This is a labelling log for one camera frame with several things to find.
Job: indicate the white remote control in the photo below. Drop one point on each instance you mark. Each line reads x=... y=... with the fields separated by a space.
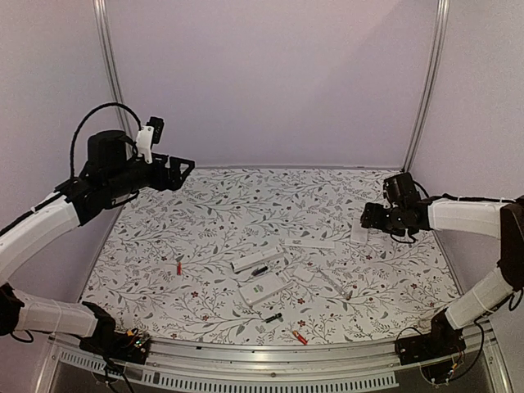
x=264 y=287

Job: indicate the white battery compartment cover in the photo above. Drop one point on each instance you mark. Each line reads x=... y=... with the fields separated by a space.
x=302 y=274

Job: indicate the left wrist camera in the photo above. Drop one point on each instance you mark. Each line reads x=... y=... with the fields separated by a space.
x=149 y=135

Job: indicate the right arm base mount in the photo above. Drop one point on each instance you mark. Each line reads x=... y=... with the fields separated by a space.
x=440 y=357

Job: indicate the white battery holder box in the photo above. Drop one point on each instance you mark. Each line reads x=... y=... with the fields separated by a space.
x=252 y=260

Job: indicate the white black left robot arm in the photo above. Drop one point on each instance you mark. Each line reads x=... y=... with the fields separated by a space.
x=116 y=170

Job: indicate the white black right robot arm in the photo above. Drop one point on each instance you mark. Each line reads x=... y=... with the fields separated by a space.
x=501 y=219

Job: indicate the right aluminium frame post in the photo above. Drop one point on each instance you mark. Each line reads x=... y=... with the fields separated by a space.
x=437 y=47

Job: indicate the aluminium front rail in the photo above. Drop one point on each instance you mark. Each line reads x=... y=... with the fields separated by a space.
x=195 y=366

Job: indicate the floral patterned table mat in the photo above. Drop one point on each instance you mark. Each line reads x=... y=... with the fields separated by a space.
x=222 y=215

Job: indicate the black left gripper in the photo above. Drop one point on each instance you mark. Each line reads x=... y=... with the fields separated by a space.
x=163 y=182

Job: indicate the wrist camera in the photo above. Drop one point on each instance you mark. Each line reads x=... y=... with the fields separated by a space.
x=400 y=189
x=149 y=135

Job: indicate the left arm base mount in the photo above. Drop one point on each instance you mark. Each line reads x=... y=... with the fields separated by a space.
x=131 y=346

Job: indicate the black battery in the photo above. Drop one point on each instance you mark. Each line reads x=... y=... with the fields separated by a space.
x=275 y=317
x=259 y=271

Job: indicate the left aluminium frame post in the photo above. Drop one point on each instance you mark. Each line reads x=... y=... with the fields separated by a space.
x=108 y=57

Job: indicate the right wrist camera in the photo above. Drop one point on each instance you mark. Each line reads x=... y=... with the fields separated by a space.
x=400 y=189

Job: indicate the white plastic strip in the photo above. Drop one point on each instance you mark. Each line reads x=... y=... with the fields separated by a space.
x=307 y=243

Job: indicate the aluminium frame post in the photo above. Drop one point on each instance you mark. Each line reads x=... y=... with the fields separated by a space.
x=108 y=57
x=437 y=47

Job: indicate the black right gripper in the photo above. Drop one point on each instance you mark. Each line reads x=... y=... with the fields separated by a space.
x=371 y=218

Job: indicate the small white box lid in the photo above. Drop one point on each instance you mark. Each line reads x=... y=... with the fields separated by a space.
x=358 y=234

